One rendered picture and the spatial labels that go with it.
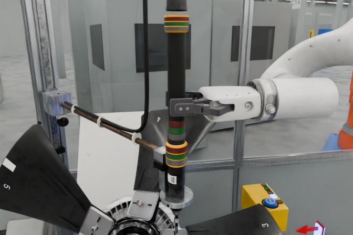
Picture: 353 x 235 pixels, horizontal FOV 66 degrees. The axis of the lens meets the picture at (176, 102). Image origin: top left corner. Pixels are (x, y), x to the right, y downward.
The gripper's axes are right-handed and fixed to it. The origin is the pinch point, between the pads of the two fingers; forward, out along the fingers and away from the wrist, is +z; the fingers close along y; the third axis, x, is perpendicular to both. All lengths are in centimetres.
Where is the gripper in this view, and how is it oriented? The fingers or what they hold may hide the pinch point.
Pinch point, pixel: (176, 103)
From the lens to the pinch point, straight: 51.4
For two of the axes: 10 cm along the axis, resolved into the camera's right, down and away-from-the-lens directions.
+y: -1.6, -2.5, 9.6
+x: 0.0, -9.7, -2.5
